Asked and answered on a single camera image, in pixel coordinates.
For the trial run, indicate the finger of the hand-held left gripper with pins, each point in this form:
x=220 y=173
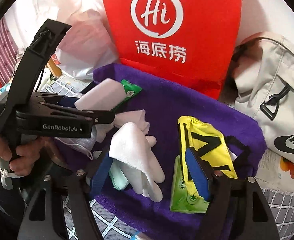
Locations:
x=102 y=117
x=67 y=102

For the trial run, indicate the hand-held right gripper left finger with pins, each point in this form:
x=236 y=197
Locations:
x=100 y=177

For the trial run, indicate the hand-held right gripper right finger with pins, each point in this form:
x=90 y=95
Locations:
x=197 y=175

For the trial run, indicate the mint green cloth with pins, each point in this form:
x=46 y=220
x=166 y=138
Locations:
x=118 y=177

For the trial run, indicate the white cloth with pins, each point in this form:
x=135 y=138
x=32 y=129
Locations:
x=99 y=95

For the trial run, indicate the green tissue pack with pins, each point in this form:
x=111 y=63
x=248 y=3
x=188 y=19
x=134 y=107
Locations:
x=184 y=197

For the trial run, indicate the pale pink tissue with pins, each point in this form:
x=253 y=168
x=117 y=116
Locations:
x=134 y=118

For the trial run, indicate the white face mask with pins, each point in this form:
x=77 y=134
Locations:
x=74 y=145

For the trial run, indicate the green sachet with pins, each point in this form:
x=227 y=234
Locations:
x=130 y=90

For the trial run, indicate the white glove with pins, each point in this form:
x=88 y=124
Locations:
x=137 y=155

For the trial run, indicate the purple towel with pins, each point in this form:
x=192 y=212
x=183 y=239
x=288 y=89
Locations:
x=169 y=100

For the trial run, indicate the person's left hand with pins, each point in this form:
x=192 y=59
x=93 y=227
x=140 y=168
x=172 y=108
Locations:
x=29 y=152

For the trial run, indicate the white plastic shopping bag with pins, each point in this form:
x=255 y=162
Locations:
x=82 y=37

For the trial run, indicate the grey checkered tablecloth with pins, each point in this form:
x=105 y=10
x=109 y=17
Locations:
x=286 y=205

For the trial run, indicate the grey waist bag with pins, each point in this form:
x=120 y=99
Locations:
x=274 y=85

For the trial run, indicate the red paper bag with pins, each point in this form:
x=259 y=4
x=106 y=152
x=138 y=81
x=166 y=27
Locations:
x=187 y=30

